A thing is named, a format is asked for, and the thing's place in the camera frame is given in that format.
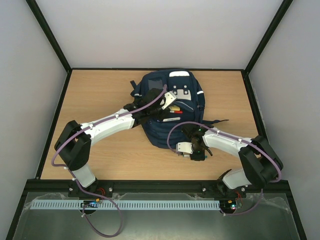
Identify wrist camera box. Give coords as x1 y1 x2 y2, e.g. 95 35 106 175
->
175 142 193 155
160 91 177 110

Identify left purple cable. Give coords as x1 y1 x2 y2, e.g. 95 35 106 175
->
51 84 168 238

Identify yellow highlighter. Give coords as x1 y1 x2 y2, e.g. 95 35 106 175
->
169 106 181 111

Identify purple cable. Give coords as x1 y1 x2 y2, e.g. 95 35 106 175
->
166 121 283 216
51 84 168 238

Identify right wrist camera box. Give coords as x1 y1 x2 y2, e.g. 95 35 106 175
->
175 142 193 155

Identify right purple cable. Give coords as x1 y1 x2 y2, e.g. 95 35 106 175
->
166 121 283 216

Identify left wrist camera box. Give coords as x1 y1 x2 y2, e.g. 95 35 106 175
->
160 91 177 110

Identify light blue cable duct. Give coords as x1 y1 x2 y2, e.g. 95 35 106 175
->
30 199 220 211

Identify purple marker pen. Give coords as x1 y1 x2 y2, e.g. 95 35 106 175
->
162 117 181 122

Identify black aluminium frame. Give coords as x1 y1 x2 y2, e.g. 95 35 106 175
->
6 0 307 240

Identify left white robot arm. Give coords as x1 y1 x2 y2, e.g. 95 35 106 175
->
51 86 177 188

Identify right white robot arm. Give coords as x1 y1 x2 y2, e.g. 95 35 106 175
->
175 123 284 197

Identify navy blue student backpack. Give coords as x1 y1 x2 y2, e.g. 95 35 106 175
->
130 69 220 149

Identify red marker pen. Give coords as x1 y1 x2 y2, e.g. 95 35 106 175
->
170 110 183 114

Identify green marker pen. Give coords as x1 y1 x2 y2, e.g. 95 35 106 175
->
179 154 207 161

